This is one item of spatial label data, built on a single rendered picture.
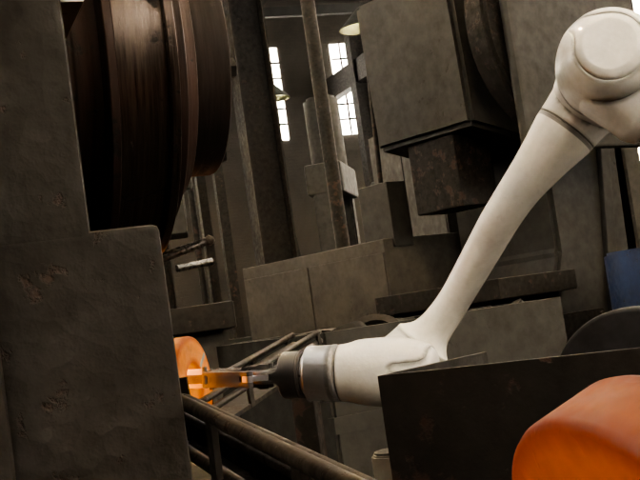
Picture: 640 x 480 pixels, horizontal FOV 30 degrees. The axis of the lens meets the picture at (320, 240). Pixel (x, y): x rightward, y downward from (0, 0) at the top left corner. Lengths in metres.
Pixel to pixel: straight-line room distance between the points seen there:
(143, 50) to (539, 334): 2.98
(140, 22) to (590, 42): 0.64
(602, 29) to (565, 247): 3.70
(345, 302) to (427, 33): 1.32
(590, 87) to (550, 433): 1.26
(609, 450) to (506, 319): 3.64
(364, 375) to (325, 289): 3.86
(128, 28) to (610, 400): 0.95
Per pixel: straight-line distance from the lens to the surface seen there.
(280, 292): 5.95
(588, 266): 5.40
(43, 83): 0.97
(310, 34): 8.34
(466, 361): 1.20
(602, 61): 1.62
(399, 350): 1.82
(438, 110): 5.11
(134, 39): 1.27
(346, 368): 1.83
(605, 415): 0.38
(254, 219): 10.39
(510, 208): 1.84
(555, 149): 1.83
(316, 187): 10.38
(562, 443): 0.39
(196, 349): 1.98
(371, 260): 5.41
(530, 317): 4.08
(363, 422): 3.61
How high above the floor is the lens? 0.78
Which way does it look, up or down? 4 degrees up
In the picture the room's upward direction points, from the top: 8 degrees counter-clockwise
